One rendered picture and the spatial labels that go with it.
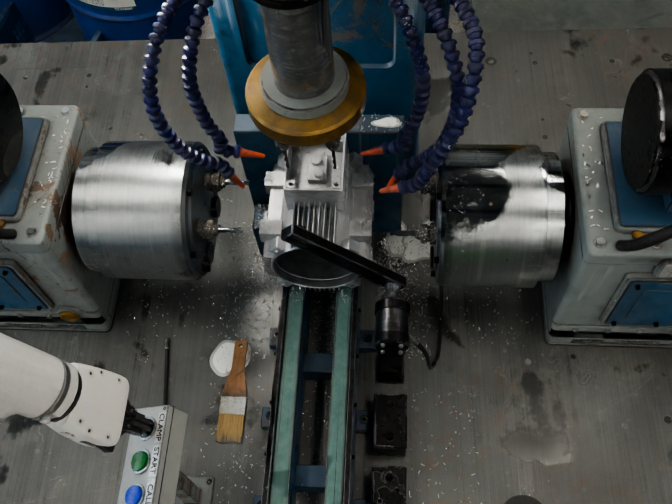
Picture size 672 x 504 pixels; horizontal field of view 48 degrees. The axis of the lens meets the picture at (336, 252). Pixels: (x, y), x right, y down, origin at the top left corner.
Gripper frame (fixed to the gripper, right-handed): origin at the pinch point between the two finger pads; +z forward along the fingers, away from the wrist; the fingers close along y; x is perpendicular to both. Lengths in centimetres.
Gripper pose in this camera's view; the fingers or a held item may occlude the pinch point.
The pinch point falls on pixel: (136, 423)
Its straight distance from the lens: 120.5
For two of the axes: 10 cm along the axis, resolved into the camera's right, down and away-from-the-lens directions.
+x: -8.8, 1.9, 4.4
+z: 4.8, 4.4, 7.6
